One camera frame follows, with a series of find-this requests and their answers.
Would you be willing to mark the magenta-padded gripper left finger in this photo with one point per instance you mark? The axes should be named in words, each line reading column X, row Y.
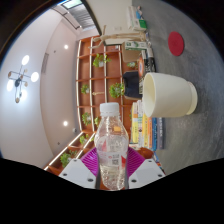
column 78, row 171

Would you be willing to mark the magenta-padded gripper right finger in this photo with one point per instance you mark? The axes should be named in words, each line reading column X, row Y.
column 146, row 173

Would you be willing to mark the clear plastic water bottle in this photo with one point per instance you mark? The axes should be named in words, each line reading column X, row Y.
column 111, row 150

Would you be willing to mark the stack of colourful books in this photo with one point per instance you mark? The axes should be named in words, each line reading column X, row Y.
column 146, row 130

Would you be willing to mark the cream plastic cup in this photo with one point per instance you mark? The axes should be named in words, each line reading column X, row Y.
column 170, row 95

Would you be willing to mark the multi-bulb ceiling lamp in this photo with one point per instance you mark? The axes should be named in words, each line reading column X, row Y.
column 19, row 80

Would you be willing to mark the stack of dark books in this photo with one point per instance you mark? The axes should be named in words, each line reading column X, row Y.
column 148, row 61

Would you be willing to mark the ceiling air vent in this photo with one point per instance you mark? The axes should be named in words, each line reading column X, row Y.
column 45, row 63

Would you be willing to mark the tan chair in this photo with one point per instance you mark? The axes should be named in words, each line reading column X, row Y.
column 130, row 53

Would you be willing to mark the green and white box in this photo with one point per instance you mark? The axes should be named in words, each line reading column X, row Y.
column 136, row 45

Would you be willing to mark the flat round red coaster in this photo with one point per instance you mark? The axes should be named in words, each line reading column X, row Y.
column 176, row 43

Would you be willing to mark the wooden artist mannequin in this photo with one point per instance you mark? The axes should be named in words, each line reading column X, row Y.
column 116, row 36

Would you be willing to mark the small green white box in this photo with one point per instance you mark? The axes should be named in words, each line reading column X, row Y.
column 142, row 24

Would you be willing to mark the grey window curtain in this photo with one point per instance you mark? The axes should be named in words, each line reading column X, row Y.
column 81, row 16

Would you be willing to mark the stack of white books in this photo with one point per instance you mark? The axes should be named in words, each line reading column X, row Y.
column 132, row 16

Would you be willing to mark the window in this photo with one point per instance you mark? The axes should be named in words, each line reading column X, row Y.
column 71, row 3

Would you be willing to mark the wooden wall shelf unit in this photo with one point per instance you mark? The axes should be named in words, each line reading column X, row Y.
column 96, row 86

